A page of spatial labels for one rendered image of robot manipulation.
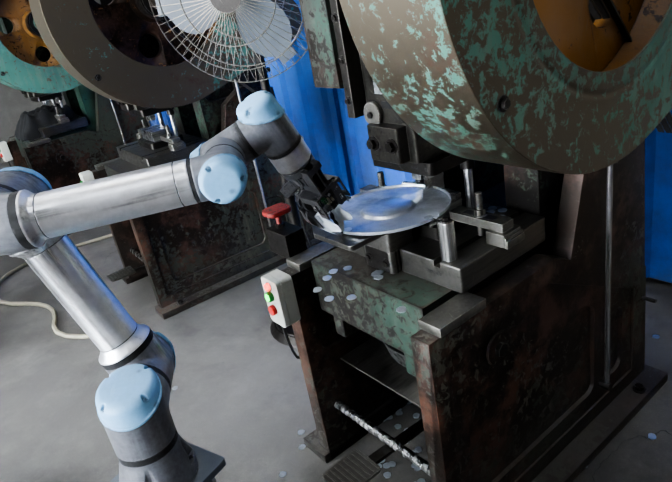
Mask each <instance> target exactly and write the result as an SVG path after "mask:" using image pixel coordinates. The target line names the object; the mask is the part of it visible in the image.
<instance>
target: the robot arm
mask: <svg viewBox="0 0 672 482"><path fill-rule="evenodd" d="M236 114H237V116H238V119H239V120H237V121H236V122H235V123H233V124H232V125H231V126H229V127H228V128H226V129H225V130H223V131H222V132H220V133H218V134H217V135H215V136H214V137H212V138H211V139H209V140H208V141H206V142H203V143H202V144H200V145H199V147H198V148H197V149H195V150H194V151H193V152H191V154H190V156H189V158H188V159H182V160H178V161H174V162H169V163H165V164H161V165H156V166H152V167H148V168H143V169H139V170H135V171H130V172H126V173H122V174H117V175H113V176H109V177H104V178H100V179H96V180H91V181H87V182H83V183H78V184H74V185H70V186H65V187H61V188H56V189H53V188H52V186H51V184H50V183H49V182H48V180H47V179H46V178H45V177H44V176H42V175H41V174H40V173H38V172H36V171H34V170H32V169H29V168H25V167H7V168H3V169H1V170H0V256H3V255H9V256H10V257H18V258H22V259H24V260H25V262H26V263H27V264H28V265H29V266H30V268H31V269H32V270H33V271H34V272H35V273H36V275H37V276H38V277H39V278H40V279H41V281H42V282H43V283H44V284H45V285H46V287H47V288H48V289H49V290H50V291H51V293H52V294H53V295H54V296H55V297H56V299H57V300H58V301H59V302H60V303H61V305H62V306H63V307H64V308H65V309H66V310H67V312H68V313H69V314H70V315H71V316H72V318H73V319H74V320H75V321H76V322H77V324H78V325H79V326H80V327H81V328H82V330H83V331H84V332H85V333H86V334H87V336H88V337H89V338H90V339H91V340H92V342H93V343H94V344H95V345H96V346H97V347H98V349H99V350H100V355H99V363H100V364H101V365H102V366H103V368H104V369H105V370H106V371H107V372H108V374H109V378H105V379H104V380H103V381H102V383H101V384H100V385H99V387H98V389H97V392H96V396H95V403H96V407H97V413H98V416H99V419H100V421H101V422H102V424H103V425H104V428H105V430H106V432H107V435H108V437H109V439H110V442H111V444H112V446H113V449H114V451H115V453H116V456H117V458H118V461H119V482H193V480H194V478H195V476H196V474H197V471H198V461H197V458H196V455H195V452H194V450H193V449H192V447H191V446H190V445H189V444H188V443H187V442H186V441H185V440H184V439H183V438H182V437H181V436H180V435H179V433H178V432H177V429H176V427H175V424H174V421H173V418H172V415H171V413H170V409H169V400H170V393H171V387H172V380H173V374H174V371H175V366H176V358H175V351H174V347H173V345H172V343H171V342H170V340H169V339H168V338H167V337H166V336H165V335H163V334H162V333H160V332H154V331H153V330H151V329H150V328H149V326H148V325H146V324H137V323H136V322H135V321H134V320H133V318H132V317H131V316H130V315H129V313H128V312H127V311H126V309H125V308H124V307H123V306H122V304H121V303H120V302H119V301H118V299H117V298H116V297H115V295H114V294H113V293H112V292H111V290H110V289H109V288H108V286H107V285H106V284H105V283H104V281H103V280H102V279H101V278H100V276H99V275H98V274H97V272H96V271H95V270H94V269H93V267H92V266H91V265H90V263H89V262H88V261H87V260H86V258H85V257H84V256H83V255H82V253H81V252H80V251H79V249H78V248H77V247H76V246H75V244H74V243H73V242H72V240H71V239H70V238H69V237H68V235H67V234H71V233H75V232H79V231H83V230H88V229H92V228H96V227H100V226H104V225H109V224H113V223H117V222H121V221H125V220H130V219H134V218H138V217H142V216H146V215H151V214H155V213H159V212H163V211H167V210H172V209H176V208H180V207H184V206H189V205H193V204H197V203H200V202H205V201H209V200H210V201H212V202H215V203H218V204H228V203H231V202H234V201H235V200H237V199H238V198H239V197H240V196H241V195H242V194H243V192H244V190H245V188H246V184H247V180H248V172H247V168H246V165H247V164H248V163H250V162H251V161H253V160H254V159H256V158H257V157H259V156H260V155H261V154H263V153H265V154H266V156H267V157H268V159H269V160H270V162H271V163H272V164H273V166H274V167H275V168H276V170H277V171H278V172H279V173H280V174H282V176H283V177H284V178H285V179H286V180H285V181H284V183H283V185H282V186H283V187H282V188H281V189H280V192H281V193H282V194H283V195H284V196H286V197H287V198H289V197H290V196H291V195H292V196H293V195H294V194H295V195H296V198H295V202H298V205H299V206H300V208H299V209H298V210H299V211H300V212H301V213H302V216H303V217H304V219H305V220H306V221H307V222H308V223H310V224H312V225H314V226H316V227H318V228H321V229H323V230H325V231H327V232H329V233H332V234H335V235H342V234H343V233H344V221H345V220H352V216H351V214H350V213H349V212H347V211H346V210H344V209H342V208H341V207H340V205H342V204H343V203H344V202H345V201H346V200H347V198H346V196H345V195H348V196H350V193H349V192H348V190H347V189H346V187H345V186H344V184H343V183H342V181H341V179H340V178H339V177H338V176H333V175H328V174H323V173H322V171H321V170H320V168H321V167H322V165H321V163H320V162H319V161H318V160H315V158H314V156H313V155H312V153H311V151H310V149H309V147H308V146H307V144H306V143H305V141H304V140H303V139H304V137H303V136H301V135H300V134H299V132H298V131H297V129H296V128H295V126H294V125H293V123H292V122H291V120H290V119H289V117H288V116H287V114H286V113H285V110H284V108H283V107H282V106H281V105H280V104H279V103H278V101H277V100H276V99H275V97H274V96H273V95H272V94H271V93H270V92H268V91H258V92H255V93H253V94H251V95H249V96H248V97H246V98H245V100H244V101H243V102H241V103H240V104H239V105H238V107H237V110H236ZM337 182H340V183H341V185H342V186H343V188H344V189H345V190H342V189H341V188H340V186H339V185H338V183H337ZM339 204H340V205H339ZM329 214H330V218H331V219H332V220H333V222H334V223H333V222H332V221H330V218H329V216H328V215H329Z"/></svg>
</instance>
